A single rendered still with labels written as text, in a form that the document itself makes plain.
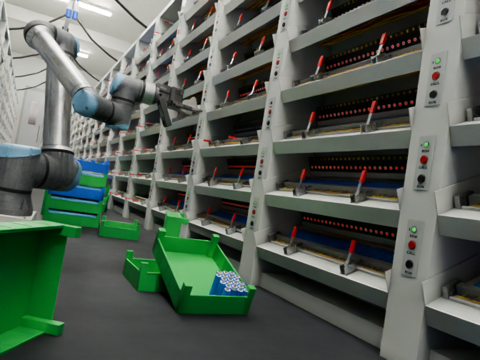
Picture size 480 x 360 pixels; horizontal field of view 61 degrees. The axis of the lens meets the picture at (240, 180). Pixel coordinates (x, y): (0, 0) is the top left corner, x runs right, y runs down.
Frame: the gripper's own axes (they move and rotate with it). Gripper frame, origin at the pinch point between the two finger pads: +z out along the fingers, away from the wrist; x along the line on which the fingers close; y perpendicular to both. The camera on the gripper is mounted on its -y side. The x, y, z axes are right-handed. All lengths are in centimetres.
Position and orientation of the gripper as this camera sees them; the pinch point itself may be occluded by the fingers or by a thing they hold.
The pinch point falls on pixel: (196, 113)
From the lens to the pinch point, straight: 180.1
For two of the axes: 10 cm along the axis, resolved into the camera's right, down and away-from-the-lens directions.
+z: 8.6, 1.9, 4.6
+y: 1.9, -9.8, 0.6
